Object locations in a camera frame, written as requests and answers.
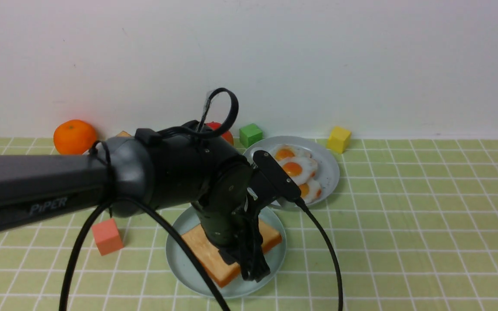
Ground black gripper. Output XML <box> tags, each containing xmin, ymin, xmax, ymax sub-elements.
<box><xmin>192</xmin><ymin>190</ymin><xmax>271</xmax><ymax>282</ymax></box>

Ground toast slice toy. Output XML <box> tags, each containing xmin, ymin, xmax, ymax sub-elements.
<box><xmin>115</xmin><ymin>131</ymin><xmax>133</xmax><ymax>138</ymax></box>

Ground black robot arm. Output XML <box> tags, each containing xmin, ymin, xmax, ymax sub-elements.
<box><xmin>0</xmin><ymin>121</ymin><xmax>270</xmax><ymax>282</ymax></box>

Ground light blue front plate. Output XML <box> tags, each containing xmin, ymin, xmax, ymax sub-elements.
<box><xmin>165</xmin><ymin>207</ymin><xmax>287</xmax><ymax>299</ymax></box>

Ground green cube block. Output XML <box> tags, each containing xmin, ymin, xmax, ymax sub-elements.
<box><xmin>239</xmin><ymin>124</ymin><xmax>264</xmax><ymax>148</ymax></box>

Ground fried egg toy front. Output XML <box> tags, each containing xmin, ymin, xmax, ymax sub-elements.
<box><xmin>299</xmin><ymin>178</ymin><xmax>322</xmax><ymax>205</ymax></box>

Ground red apple toy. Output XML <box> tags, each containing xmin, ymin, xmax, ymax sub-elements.
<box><xmin>205</xmin><ymin>122</ymin><xmax>234</xmax><ymax>146</ymax></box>

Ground grey egg plate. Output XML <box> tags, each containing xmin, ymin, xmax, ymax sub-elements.
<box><xmin>243</xmin><ymin>136</ymin><xmax>340</xmax><ymax>207</ymax></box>

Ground red cube block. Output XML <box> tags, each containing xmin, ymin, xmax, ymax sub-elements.
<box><xmin>91</xmin><ymin>218</ymin><xmax>124</xmax><ymax>256</ymax></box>

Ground yellow cube block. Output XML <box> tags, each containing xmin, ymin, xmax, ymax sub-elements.
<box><xmin>326</xmin><ymin>126</ymin><xmax>352</xmax><ymax>154</ymax></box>

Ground grey bread plate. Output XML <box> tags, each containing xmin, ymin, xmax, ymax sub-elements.
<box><xmin>83</xmin><ymin>140</ymin><xmax>101</xmax><ymax>157</ymax></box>

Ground orange fruit toy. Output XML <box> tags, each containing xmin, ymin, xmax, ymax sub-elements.
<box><xmin>53</xmin><ymin>119</ymin><xmax>98</xmax><ymax>155</ymax></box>

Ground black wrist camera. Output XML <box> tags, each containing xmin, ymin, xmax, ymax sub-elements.
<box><xmin>250</xmin><ymin>150</ymin><xmax>303</xmax><ymax>203</ymax></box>

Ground black cable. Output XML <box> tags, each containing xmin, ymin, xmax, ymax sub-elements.
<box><xmin>58</xmin><ymin>88</ymin><xmax>344</xmax><ymax>311</ymax></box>

